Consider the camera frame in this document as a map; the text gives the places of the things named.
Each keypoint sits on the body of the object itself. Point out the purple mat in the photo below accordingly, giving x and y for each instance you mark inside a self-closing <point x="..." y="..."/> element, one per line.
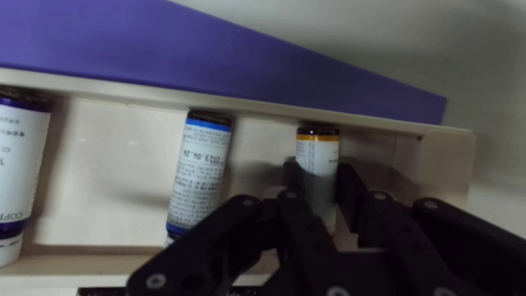
<point x="166" y="45"/>

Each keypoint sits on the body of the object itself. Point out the orange-banded small bottle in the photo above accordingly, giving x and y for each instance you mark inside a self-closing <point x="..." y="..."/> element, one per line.
<point x="317" y="151"/>

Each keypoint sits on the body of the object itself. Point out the large white-label bottle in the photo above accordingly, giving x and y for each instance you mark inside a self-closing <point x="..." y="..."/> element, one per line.
<point x="23" y="133"/>

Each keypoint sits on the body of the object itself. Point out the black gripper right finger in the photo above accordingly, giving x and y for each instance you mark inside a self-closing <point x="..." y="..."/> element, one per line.
<point x="440" y="251"/>

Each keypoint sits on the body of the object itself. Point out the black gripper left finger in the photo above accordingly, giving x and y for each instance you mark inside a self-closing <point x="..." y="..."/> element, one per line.
<point x="210" y="258"/>

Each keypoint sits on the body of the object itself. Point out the blue-banded small bottle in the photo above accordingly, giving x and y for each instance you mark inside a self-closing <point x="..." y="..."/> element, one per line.
<point x="198" y="172"/>

